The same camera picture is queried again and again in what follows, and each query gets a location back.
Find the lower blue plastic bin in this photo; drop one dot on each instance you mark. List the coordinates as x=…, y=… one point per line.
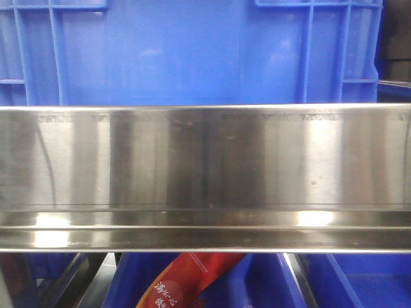
x=259, y=280

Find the lower right blue bin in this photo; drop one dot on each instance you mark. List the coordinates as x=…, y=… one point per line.
x=358, y=280

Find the red snack packet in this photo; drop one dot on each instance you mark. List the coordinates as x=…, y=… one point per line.
x=190, y=273

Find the large blue plastic crate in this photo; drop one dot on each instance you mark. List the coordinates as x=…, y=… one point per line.
x=71, y=53

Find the stainless steel rail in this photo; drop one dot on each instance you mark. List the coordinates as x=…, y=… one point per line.
x=272, y=178

